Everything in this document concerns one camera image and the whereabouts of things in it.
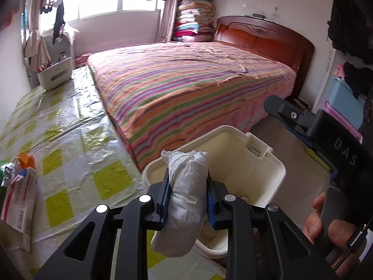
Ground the silver pill blister pack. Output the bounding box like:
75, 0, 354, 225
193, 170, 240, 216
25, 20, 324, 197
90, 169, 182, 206
5, 162, 22, 186

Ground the black hanging garment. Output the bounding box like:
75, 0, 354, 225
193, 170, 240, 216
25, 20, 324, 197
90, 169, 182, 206
52, 0, 66, 45

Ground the green tissue pack wrapper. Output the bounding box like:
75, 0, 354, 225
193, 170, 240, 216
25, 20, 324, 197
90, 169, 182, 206
0, 161, 7, 202

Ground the beige garment on curtain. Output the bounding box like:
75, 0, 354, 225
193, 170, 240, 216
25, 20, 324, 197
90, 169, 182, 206
23, 29, 51, 72

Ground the white pen holder box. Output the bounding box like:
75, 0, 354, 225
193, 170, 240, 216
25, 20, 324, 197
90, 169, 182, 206
37, 57, 73, 90

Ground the pink curtain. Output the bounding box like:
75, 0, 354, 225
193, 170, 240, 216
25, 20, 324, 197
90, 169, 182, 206
155, 0, 178, 42
24, 0, 48, 68

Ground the white paper towel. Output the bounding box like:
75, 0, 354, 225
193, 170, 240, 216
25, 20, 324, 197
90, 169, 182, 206
150, 150, 208, 258

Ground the white cabinet under window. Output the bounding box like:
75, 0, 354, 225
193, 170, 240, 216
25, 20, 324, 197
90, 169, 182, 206
42, 23, 78, 69

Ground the striped bed sheet mattress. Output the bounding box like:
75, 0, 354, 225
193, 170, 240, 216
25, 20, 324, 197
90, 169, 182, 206
87, 42, 297, 170

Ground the pink curtain right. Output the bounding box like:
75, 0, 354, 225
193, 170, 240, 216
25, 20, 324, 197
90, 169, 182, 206
155, 0, 178, 42

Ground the person's right hand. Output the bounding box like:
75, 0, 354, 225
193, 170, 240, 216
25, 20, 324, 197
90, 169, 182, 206
302, 191, 365, 266

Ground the white red medicine box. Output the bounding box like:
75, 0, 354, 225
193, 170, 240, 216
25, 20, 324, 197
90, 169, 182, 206
1, 168, 37, 252

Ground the pink curtain left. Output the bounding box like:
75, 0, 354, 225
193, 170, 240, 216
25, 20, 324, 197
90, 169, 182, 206
24, 0, 48, 68

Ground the orange peel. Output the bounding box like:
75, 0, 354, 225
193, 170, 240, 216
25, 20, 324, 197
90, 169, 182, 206
18, 152, 35, 169

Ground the stack of folded quilts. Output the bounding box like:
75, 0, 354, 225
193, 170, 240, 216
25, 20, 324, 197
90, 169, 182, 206
171, 0, 216, 42

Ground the red wooden headboard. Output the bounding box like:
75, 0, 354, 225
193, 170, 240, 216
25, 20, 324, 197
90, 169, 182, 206
214, 16, 315, 99

